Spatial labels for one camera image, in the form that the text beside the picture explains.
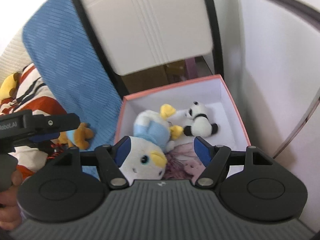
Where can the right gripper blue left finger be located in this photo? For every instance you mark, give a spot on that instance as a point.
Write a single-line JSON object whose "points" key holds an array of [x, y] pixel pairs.
{"points": [[121, 150]]}

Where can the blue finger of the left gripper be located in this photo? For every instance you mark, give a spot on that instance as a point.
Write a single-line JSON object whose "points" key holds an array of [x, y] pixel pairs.
{"points": [[44, 137]]}

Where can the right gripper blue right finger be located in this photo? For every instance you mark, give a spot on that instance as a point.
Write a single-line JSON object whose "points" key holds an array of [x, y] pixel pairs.
{"points": [[204, 150]]}

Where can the small panda plush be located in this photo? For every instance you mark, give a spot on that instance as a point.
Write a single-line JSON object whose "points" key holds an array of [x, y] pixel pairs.
{"points": [[200, 125]]}

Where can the purple ribbon flower hair accessory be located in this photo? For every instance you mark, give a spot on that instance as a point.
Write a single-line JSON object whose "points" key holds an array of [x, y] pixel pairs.
{"points": [[176, 159]]}

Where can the white blue duck plush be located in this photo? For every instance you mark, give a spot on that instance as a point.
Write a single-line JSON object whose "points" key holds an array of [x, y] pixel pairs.
{"points": [[153, 137]]}

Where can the brown bear plush blue shirt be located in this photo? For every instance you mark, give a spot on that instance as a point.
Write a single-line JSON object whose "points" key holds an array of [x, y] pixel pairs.
{"points": [[79, 137]]}

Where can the red black horned toy figure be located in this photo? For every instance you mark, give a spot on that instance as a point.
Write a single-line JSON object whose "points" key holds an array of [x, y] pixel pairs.
{"points": [[54, 150]]}

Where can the pink fuzzy cloth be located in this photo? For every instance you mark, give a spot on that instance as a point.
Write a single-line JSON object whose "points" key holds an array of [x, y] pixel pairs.
{"points": [[193, 168]]}

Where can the person's left hand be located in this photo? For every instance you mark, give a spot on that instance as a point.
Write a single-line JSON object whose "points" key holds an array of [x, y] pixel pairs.
{"points": [[10, 215]]}

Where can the red black white striped blanket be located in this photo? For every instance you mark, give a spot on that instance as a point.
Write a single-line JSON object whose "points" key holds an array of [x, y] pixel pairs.
{"points": [[32, 94]]}

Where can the yellow plush toy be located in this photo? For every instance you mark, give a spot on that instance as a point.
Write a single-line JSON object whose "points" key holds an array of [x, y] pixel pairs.
{"points": [[9, 86]]}

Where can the pink cardboard box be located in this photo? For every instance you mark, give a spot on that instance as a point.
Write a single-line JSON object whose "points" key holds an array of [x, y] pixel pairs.
{"points": [[210, 91]]}

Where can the cream quilted pillow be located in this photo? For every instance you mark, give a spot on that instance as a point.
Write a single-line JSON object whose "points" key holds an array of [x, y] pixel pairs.
{"points": [[14, 58]]}

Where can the cardboard boxes behind chair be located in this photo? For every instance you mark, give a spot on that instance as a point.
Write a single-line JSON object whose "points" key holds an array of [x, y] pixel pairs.
{"points": [[167, 74]]}

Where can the blue textured mattress pad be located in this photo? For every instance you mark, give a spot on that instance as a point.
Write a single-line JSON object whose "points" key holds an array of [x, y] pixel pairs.
{"points": [[59, 46]]}

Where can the curved black metal bar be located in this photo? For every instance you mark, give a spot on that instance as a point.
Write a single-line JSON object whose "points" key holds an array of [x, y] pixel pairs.
{"points": [[271, 67]]}

